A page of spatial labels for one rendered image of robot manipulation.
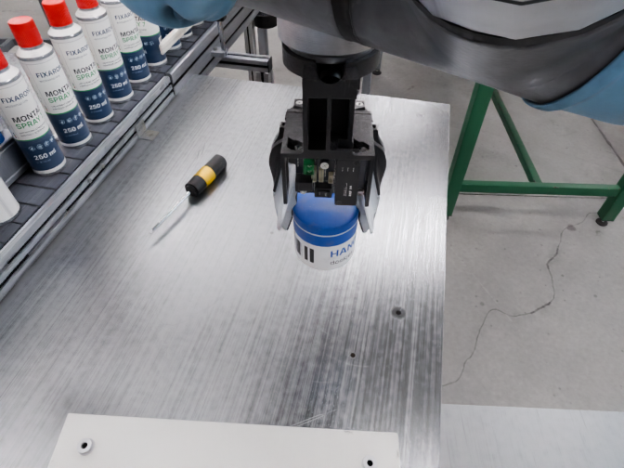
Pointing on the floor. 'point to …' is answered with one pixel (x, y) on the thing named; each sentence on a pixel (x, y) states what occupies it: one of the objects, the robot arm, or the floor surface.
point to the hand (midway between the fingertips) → (325, 217)
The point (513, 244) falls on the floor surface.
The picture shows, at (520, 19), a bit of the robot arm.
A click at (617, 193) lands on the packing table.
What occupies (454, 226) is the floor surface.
